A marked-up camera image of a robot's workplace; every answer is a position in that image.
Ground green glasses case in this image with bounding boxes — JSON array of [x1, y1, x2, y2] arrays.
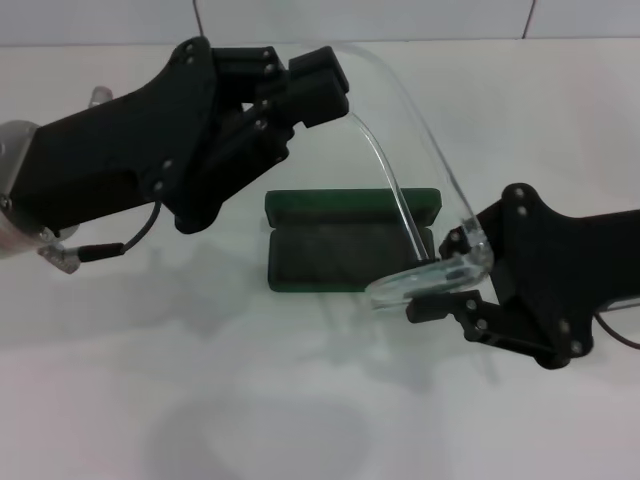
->
[[263, 187, 444, 294]]

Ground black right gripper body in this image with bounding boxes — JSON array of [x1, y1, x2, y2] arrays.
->
[[478, 182, 640, 372]]

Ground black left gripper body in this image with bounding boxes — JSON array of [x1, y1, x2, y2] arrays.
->
[[8, 37, 224, 235]]

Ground clear plastic glasses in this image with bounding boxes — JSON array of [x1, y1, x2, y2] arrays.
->
[[344, 43, 496, 311]]

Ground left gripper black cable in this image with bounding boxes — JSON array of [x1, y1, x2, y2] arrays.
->
[[37, 199, 162, 275]]

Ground small silver gripper plug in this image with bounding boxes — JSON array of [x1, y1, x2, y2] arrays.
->
[[88, 85, 117, 109]]

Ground right gripper grey cable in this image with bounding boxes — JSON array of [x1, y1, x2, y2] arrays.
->
[[594, 309, 640, 350]]

